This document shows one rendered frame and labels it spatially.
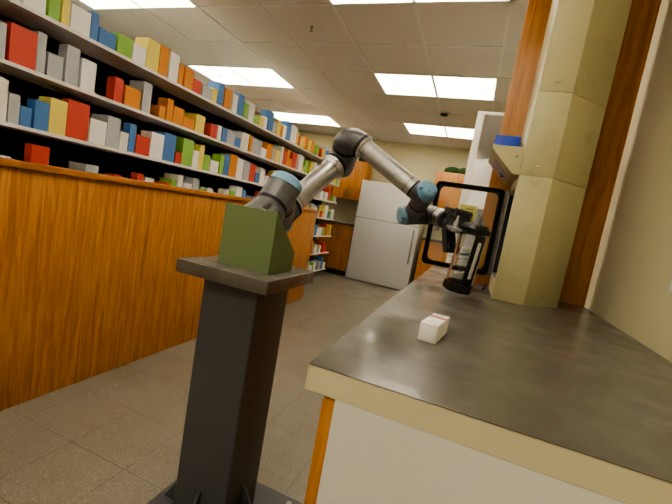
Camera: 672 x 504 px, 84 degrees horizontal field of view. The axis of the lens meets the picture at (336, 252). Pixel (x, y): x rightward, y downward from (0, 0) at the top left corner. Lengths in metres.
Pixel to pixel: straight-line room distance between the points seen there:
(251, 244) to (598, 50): 1.38
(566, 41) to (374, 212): 5.25
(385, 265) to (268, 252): 5.51
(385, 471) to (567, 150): 1.31
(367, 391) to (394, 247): 6.02
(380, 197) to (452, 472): 6.18
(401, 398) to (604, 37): 1.53
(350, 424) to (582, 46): 1.47
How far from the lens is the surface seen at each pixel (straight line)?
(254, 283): 1.06
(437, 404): 0.53
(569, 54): 1.68
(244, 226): 1.18
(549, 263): 1.62
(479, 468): 0.56
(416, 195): 1.44
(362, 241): 6.66
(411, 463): 0.57
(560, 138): 1.59
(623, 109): 2.05
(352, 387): 0.55
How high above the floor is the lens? 1.16
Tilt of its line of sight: 6 degrees down
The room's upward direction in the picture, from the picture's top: 10 degrees clockwise
